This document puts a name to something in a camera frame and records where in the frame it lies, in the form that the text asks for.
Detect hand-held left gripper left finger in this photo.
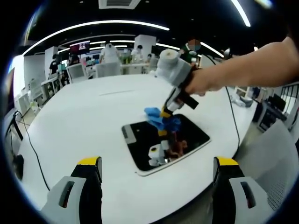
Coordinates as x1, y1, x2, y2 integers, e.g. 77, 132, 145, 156
41, 155, 104, 224

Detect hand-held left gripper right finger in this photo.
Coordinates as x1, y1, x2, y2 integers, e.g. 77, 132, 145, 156
211, 156, 270, 224

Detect blue cleaning cloth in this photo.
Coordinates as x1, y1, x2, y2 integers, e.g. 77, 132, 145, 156
143, 106, 182, 131

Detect person's right hand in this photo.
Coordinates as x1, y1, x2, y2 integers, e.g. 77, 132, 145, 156
185, 67, 226, 97

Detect straight ceiling light strip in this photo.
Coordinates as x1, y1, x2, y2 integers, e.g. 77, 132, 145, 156
230, 0, 251, 28
200, 42, 225, 58

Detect white office chair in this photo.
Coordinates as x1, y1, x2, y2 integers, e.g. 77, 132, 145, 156
66, 64, 88, 82
95, 62, 121, 77

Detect curved ceiling light strip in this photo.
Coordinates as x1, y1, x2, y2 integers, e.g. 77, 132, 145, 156
22, 20, 170, 56

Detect ceiling air vent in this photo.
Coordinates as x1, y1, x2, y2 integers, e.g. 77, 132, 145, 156
98, 0, 141, 9

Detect black drawer cabinet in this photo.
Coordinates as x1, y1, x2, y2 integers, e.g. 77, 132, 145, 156
256, 93, 288, 132

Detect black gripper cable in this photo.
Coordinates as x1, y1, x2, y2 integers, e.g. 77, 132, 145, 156
225, 86, 242, 150

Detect thin black cable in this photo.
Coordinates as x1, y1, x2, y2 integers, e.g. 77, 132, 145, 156
14, 111, 51, 191

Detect wall screen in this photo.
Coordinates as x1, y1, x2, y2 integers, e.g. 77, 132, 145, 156
69, 41, 91, 53

